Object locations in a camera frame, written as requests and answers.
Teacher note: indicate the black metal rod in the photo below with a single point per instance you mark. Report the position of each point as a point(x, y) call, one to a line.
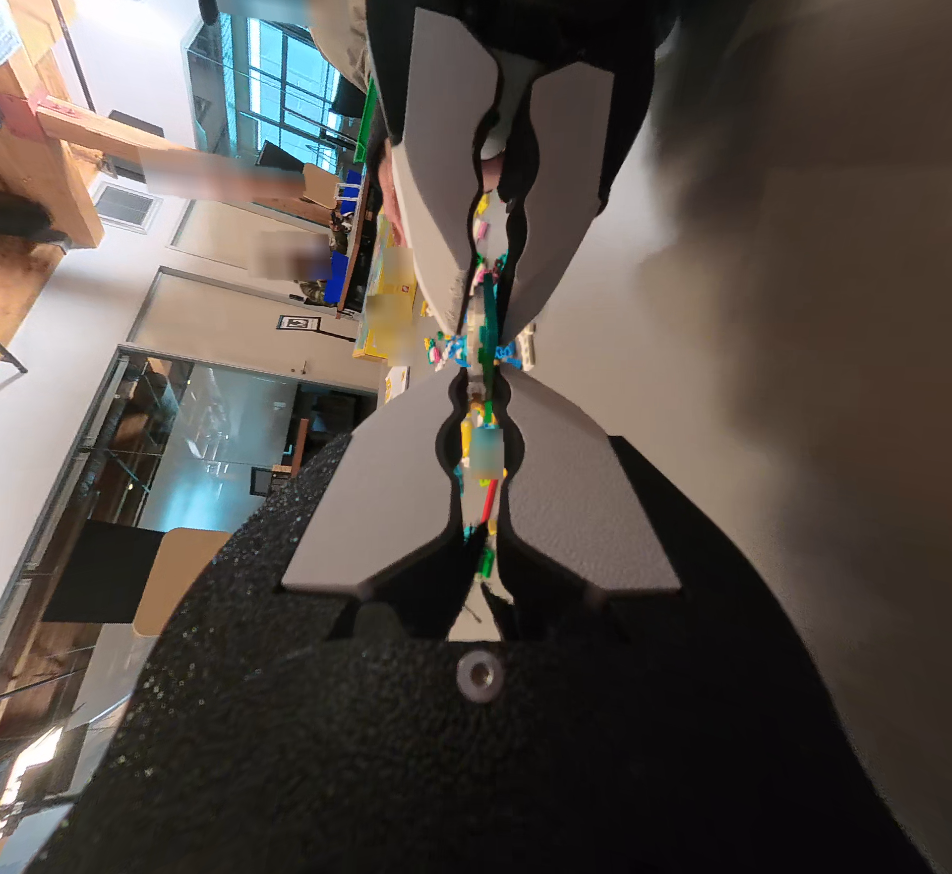
point(59, 19)

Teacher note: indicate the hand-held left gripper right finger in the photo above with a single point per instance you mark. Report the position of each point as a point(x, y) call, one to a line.
point(587, 509)

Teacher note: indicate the green toy brick assembly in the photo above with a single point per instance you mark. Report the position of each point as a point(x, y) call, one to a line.
point(489, 327)

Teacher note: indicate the yellow cardboard box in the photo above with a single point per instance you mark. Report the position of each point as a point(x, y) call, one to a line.
point(384, 249)

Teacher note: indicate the black panel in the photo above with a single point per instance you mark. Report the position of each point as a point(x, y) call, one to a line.
point(104, 573)

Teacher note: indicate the tan plywood chair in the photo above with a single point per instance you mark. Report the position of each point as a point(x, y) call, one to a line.
point(182, 576)

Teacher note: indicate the wall vent grille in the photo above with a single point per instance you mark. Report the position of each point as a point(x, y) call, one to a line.
point(126, 206)

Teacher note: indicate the person's right hand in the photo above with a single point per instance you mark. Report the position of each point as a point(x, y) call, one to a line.
point(390, 190)

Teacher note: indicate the black and white wall tag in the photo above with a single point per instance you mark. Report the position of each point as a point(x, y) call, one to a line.
point(297, 323)

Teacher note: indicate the black dome fixture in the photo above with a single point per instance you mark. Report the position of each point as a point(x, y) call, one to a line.
point(22, 219)

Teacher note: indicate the blue storage bin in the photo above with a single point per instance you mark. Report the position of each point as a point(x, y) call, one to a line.
point(339, 277)

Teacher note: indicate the wooden ceiling beam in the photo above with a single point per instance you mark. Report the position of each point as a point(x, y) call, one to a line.
point(89, 130)

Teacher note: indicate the large window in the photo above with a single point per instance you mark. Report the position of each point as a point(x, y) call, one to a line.
point(297, 93)

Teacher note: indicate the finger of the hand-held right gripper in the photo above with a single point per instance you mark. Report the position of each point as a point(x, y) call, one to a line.
point(569, 167)
point(439, 145)

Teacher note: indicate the green toy baseplate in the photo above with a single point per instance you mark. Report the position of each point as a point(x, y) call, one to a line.
point(366, 123)

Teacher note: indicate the grey desk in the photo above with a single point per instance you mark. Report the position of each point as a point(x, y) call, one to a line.
point(744, 383)

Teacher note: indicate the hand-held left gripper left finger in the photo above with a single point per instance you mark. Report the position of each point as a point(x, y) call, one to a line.
point(387, 495)

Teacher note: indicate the pile of colourful toy bricks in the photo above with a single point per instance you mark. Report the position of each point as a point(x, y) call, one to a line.
point(522, 350)

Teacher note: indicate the glass partition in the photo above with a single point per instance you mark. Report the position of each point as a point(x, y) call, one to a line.
point(223, 428)

